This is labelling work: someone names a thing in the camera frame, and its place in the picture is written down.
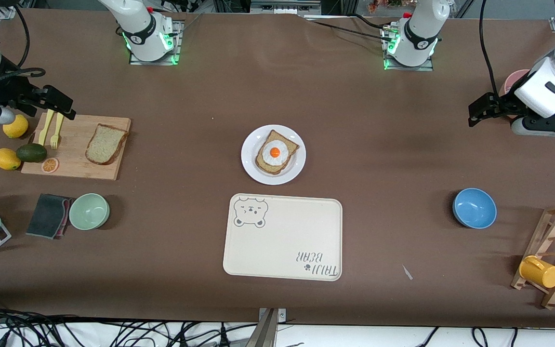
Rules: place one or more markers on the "light green bowl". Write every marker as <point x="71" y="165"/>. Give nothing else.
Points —
<point x="88" y="212"/>

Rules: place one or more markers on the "green avocado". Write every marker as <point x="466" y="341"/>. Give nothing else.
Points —
<point x="32" y="153"/>

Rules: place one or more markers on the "grey metal box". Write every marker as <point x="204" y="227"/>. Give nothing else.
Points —
<point x="284" y="7"/>

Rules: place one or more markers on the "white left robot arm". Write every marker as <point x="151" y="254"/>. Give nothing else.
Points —
<point x="415" y="38"/>

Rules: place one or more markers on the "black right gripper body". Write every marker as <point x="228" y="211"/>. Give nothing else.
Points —
<point x="13" y="90"/>

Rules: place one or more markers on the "yellow plastic knife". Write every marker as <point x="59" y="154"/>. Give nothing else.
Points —
<point x="43" y="137"/>

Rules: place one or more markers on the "yellow mug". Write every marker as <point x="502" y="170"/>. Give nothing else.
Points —
<point x="542" y="273"/>

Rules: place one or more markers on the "dark grey sponge cloth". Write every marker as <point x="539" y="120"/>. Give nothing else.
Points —
<point x="46" y="214"/>

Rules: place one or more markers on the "toy fried egg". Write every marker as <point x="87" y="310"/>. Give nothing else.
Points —
<point x="274" y="153"/>

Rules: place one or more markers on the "yellow lemon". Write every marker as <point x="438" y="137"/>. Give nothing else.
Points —
<point x="5" y="159"/>
<point x="15" y="128"/>

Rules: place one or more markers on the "pink bowl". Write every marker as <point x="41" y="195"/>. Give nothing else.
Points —
<point x="511" y="79"/>

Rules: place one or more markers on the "metal table clamp bracket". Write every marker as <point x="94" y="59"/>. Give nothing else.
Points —
<point x="268" y="332"/>

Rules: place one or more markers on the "wooden mug rack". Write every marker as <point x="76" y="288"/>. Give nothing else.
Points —
<point x="552" y="299"/>

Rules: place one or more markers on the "wooden cutting board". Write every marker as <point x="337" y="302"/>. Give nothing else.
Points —
<point x="72" y="140"/>

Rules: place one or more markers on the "cream bear print tray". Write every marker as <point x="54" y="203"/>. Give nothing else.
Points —
<point x="282" y="241"/>

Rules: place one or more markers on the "white round plate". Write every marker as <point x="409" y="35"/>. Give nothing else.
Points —
<point x="253" y="168"/>

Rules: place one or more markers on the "orange fruit slice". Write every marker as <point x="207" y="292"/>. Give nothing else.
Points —
<point x="49" y="166"/>

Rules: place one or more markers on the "blue bowl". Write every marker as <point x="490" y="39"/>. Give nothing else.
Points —
<point x="475" y="208"/>

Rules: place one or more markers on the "grey tape scrap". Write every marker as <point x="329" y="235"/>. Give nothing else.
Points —
<point x="407" y="273"/>

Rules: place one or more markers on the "brown bread slice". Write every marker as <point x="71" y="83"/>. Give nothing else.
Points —
<point x="104" y="147"/>
<point x="277" y="135"/>

